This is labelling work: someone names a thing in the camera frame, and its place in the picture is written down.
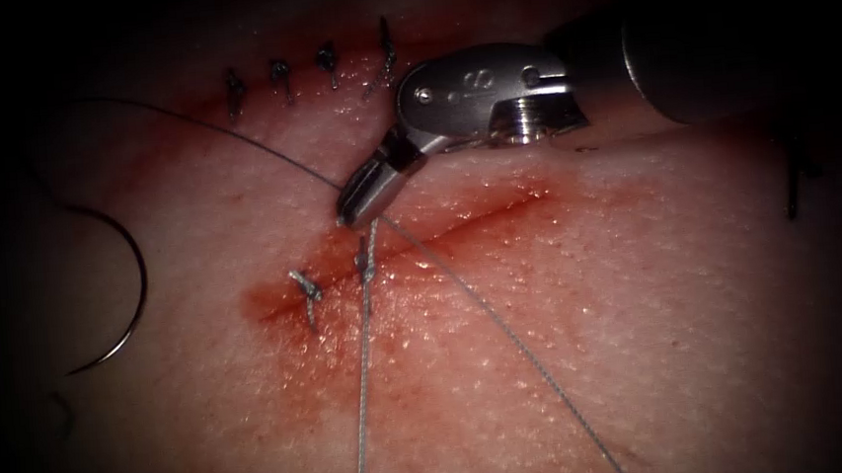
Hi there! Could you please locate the tissue pad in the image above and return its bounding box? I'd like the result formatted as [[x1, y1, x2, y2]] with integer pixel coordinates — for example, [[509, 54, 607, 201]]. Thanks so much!
[[0, 0, 842, 473]]

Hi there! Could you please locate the blue thread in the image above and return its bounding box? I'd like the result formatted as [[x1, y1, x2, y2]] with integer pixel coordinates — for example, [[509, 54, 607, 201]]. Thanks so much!
[[73, 62, 637, 473]]

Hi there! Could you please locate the curved steel needle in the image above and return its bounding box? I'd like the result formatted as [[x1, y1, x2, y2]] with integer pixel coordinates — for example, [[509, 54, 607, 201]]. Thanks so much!
[[52, 198, 156, 377]]

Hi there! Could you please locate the right arm needle driver jaw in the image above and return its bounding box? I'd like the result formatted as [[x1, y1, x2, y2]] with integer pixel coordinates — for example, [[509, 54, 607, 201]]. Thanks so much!
[[337, 162, 412, 233], [332, 155, 386, 219]]

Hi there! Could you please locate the blue stitching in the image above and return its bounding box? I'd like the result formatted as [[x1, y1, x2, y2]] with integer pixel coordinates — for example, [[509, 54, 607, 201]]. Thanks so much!
[[218, 15, 404, 126], [284, 234, 384, 336]]

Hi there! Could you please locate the right arm needle driver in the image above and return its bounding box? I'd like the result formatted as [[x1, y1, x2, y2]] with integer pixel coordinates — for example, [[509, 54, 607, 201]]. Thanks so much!
[[370, 37, 594, 178]]

